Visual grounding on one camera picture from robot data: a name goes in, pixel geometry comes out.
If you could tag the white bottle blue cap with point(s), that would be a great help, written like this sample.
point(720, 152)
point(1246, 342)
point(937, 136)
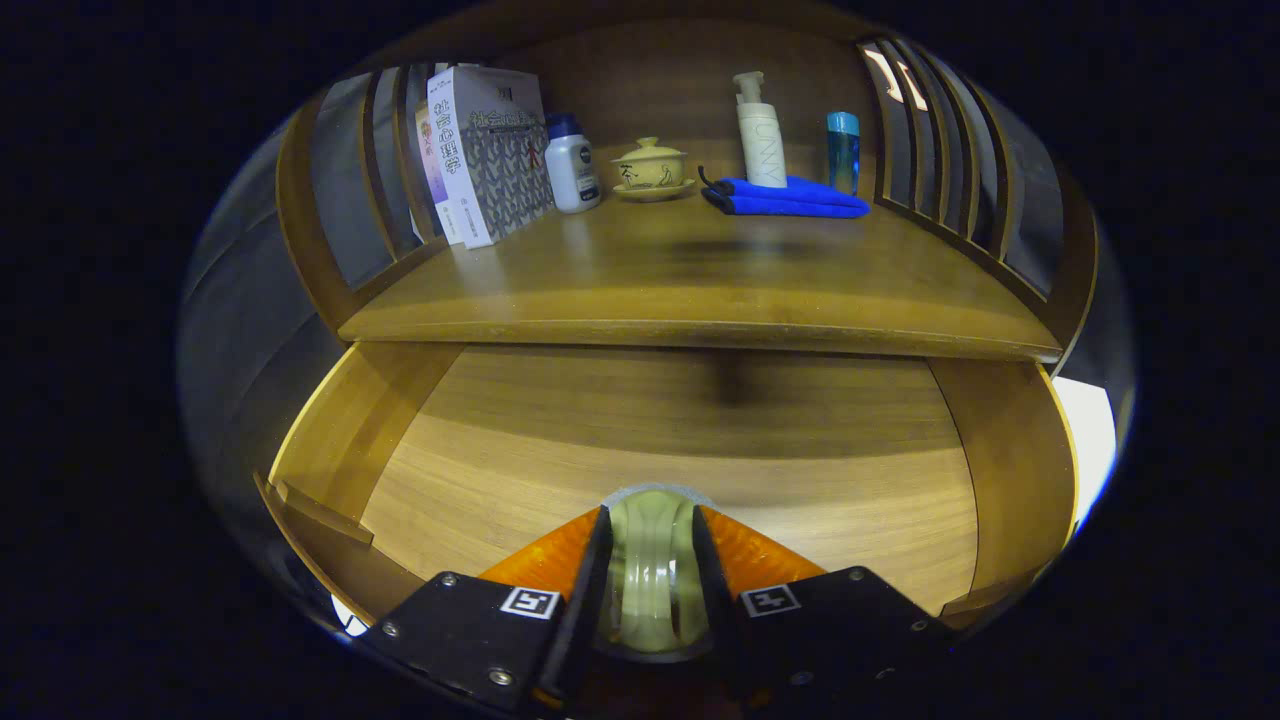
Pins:
point(572, 170)

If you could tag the wooden drawer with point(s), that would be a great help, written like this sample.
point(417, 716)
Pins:
point(650, 440)

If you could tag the wooden cabinet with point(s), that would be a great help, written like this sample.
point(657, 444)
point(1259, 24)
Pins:
point(640, 80)

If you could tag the blue transparent bottle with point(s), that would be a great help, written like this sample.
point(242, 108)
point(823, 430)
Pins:
point(843, 155)

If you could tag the thin purple book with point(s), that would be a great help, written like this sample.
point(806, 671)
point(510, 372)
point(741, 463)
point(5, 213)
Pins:
point(432, 165)

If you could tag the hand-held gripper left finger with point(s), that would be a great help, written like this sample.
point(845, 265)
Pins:
point(590, 600)

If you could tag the white pump bottle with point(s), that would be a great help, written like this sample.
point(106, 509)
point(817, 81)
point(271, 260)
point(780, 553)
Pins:
point(762, 145)

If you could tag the wooden countertop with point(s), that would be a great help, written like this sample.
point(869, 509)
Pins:
point(680, 280)

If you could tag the thick white book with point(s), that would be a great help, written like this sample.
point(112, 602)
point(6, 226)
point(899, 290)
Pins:
point(490, 170)

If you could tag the blue folded cloth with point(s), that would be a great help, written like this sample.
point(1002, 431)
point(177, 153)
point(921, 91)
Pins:
point(790, 197)

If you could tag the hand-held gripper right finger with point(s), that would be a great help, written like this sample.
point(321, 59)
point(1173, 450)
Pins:
point(712, 600)

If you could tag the yellow lidded tea cup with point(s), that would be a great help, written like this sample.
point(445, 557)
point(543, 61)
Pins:
point(650, 170)

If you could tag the white plastic drawer unit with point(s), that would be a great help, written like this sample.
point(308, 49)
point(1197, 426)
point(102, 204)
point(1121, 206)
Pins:
point(1085, 430)

